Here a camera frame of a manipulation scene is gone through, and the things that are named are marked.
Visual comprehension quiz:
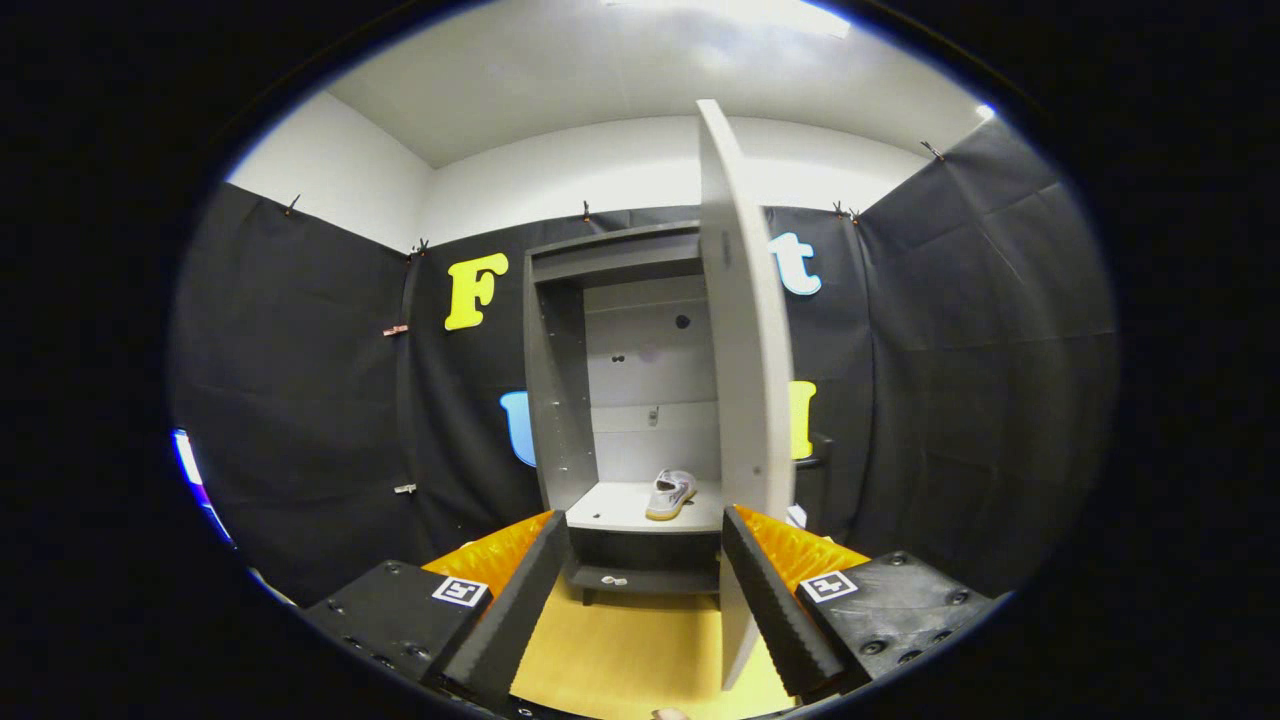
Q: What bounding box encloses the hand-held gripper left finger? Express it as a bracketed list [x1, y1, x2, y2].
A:
[300, 510, 573, 711]

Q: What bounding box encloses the long ceiling light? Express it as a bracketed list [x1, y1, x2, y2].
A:
[620, 0, 851, 39]

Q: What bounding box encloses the white canvas shoe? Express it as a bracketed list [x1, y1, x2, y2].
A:
[645, 469, 699, 522]

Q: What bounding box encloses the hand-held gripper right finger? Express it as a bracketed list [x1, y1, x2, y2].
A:
[720, 504, 1006, 701]

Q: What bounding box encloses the black backdrop cloth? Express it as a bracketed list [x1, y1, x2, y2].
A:
[170, 120, 1119, 611]

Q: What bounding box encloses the dark grey shoe cabinet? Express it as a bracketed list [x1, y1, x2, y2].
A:
[522, 222, 731, 606]

